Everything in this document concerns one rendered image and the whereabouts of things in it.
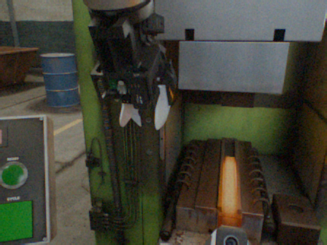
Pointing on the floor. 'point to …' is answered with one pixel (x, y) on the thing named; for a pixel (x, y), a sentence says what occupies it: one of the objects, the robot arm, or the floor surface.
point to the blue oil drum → (60, 79)
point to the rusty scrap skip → (14, 65)
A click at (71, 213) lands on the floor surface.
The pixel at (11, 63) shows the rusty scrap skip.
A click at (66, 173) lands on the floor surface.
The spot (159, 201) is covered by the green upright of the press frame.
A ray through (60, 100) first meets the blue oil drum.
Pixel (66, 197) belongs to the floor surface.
